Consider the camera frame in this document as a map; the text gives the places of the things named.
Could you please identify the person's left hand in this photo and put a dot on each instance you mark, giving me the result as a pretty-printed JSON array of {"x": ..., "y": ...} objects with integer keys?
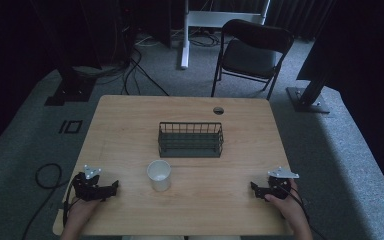
[{"x": 81, "y": 210}]

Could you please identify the white cup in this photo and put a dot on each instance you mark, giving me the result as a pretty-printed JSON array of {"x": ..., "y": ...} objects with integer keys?
[{"x": 159, "y": 175}]

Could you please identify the dark curtain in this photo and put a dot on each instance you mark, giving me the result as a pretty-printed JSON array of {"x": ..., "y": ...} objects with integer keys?
[{"x": 300, "y": 15}]

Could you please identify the black folding chair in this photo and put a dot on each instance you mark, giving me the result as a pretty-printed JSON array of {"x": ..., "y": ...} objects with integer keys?
[{"x": 251, "y": 53}]

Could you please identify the black metal stand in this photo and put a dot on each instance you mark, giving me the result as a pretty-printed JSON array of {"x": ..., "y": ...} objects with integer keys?
[
  {"x": 71, "y": 86},
  {"x": 310, "y": 93}
]

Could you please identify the person's right hand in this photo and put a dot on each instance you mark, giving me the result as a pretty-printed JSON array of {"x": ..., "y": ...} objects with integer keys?
[{"x": 286, "y": 205}]

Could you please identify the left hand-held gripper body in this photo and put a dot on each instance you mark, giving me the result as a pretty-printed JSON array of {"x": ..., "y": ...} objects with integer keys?
[{"x": 86, "y": 190}]

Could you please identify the white desk frame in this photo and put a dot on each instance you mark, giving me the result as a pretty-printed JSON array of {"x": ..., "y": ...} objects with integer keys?
[{"x": 200, "y": 20}]

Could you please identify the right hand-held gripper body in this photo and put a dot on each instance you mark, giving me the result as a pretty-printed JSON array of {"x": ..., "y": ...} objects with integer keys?
[{"x": 279, "y": 185}]

